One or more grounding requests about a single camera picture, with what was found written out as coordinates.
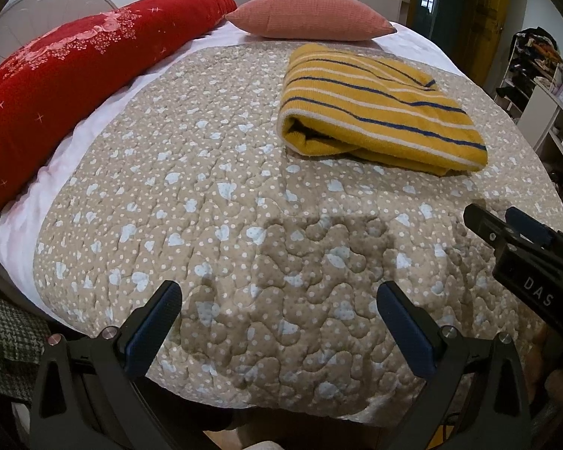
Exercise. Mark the pile of clothes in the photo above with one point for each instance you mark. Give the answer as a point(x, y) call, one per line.
point(539, 47)

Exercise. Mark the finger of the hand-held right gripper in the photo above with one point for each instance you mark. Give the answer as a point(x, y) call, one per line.
point(485, 225)
point(530, 227)

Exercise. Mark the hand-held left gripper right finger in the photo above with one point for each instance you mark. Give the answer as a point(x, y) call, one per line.
point(410, 333)

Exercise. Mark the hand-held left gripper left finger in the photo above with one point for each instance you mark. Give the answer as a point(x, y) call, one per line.
point(151, 333)

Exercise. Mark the yellow wooden door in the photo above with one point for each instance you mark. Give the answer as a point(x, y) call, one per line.
point(488, 9)

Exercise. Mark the white shoe rack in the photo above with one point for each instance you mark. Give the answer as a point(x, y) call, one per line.
point(516, 84)

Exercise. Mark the red floral bolster pillow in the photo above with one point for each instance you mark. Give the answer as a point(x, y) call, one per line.
point(75, 70)

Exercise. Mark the curved bed headboard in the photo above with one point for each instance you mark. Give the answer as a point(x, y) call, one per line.
point(37, 9)

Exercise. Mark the yellow striped sweater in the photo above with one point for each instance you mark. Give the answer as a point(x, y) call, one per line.
point(380, 112)

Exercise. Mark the green checked cloth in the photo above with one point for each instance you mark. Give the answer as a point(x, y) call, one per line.
point(9, 337)

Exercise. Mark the pink pillow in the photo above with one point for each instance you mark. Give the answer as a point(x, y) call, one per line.
point(309, 14)

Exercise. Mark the white shelf unit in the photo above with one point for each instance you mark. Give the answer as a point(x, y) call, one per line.
point(539, 117)

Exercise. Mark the beige quilted bedspread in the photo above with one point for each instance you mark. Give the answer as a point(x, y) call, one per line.
point(216, 197)

